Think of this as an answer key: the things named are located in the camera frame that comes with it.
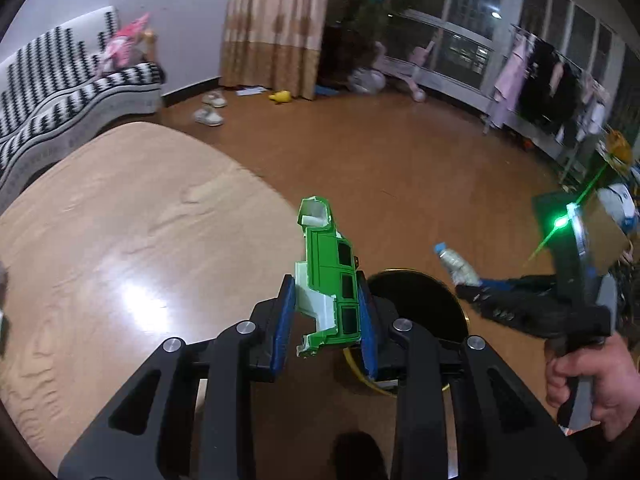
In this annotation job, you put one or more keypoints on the cardboard box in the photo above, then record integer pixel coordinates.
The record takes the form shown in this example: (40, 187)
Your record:
(605, 235)

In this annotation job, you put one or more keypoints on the black hanging clothes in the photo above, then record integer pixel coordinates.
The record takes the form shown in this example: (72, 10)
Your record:
(542, 85)

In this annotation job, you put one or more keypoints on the pink robe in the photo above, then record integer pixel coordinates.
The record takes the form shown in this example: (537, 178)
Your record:
(507, 85)

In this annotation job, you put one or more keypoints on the white and blue bag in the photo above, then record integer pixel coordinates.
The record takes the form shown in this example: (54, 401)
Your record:
(620, 205)

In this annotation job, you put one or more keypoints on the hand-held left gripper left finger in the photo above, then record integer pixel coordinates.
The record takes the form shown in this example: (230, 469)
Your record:
(282, 330)

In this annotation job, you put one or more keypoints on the blue mat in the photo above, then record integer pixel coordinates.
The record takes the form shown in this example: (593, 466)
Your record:
(325, 91)

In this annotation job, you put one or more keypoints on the clothes rack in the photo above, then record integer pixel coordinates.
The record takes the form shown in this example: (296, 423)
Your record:
(565, 125)

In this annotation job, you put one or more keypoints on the white paper sheet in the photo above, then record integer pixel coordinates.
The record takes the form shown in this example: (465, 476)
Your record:
(250, 91)

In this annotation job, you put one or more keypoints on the yellow toy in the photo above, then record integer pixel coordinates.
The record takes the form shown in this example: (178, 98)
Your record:
(280, 96)

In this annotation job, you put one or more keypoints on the pink tricycle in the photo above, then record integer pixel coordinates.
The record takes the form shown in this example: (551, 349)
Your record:
(400, 67)

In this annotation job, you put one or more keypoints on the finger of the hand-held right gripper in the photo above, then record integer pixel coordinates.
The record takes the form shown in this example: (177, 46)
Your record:
(520, 285)
(530, 315)

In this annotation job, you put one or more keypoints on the black-and-white patterned sofa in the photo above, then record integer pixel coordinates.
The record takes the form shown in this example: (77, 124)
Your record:
(50, 75)

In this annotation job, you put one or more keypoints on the clear plastic bottle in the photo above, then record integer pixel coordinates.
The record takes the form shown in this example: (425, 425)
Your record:
(455, 262)

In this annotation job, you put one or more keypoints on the black gold-rimmed trash bin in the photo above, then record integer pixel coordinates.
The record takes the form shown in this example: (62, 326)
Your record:
(420, 300)

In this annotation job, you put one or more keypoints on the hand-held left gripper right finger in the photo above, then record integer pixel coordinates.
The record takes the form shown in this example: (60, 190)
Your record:
(367, 340)

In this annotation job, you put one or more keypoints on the pink toy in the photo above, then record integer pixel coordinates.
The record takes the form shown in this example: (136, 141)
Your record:
(120, 47)

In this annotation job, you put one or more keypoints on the dark potted plant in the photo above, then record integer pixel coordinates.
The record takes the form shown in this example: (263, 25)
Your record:
(365, 5)

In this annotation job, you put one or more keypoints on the grey crumpled bag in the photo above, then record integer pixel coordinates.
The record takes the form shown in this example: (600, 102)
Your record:
(367, 81)

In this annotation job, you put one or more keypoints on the yellow bag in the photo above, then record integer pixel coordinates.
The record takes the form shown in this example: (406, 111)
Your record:
(617, 147)

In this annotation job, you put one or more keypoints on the white slipper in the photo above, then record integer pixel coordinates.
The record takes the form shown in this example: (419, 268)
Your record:
(215, 99)
(207, 117)

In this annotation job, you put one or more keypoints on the person's right hand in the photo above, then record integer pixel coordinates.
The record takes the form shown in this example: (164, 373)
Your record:
(612, 380)

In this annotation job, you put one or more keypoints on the large window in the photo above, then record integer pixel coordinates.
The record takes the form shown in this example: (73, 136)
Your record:
(465, 25)

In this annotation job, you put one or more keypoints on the beige patterned curtain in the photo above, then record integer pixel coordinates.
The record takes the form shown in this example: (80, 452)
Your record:
(272, 25)

